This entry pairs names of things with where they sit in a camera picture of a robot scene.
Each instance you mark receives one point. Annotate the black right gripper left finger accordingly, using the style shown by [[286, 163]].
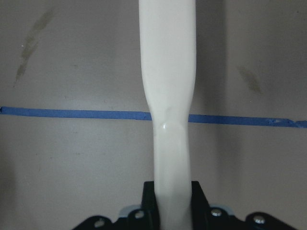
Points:
[[149, 203]]

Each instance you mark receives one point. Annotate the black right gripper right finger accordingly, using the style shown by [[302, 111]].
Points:
[[199, 208]]

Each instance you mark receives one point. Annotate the white brush black bristles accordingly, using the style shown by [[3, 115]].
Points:
[[168, 62]]

